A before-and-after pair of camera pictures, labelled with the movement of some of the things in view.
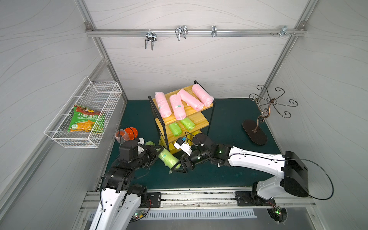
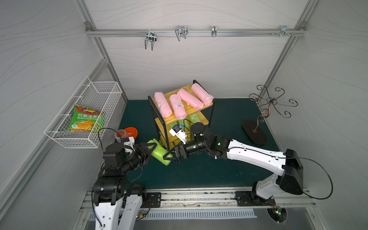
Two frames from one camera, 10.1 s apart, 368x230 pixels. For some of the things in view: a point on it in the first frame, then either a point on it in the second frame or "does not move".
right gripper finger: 184,158 -> 178,145
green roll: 168,158 -> 194,118
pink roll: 178,107 does not move
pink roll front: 204,97 does not move
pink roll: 164,107 does not move
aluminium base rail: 209,201 does not move
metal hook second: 181,30 does not move
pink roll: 191,100 does not move
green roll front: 188,123 -> 181,123
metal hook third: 214,30 does not move
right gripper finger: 183,171 -> 173,158
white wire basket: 81,121 does not move
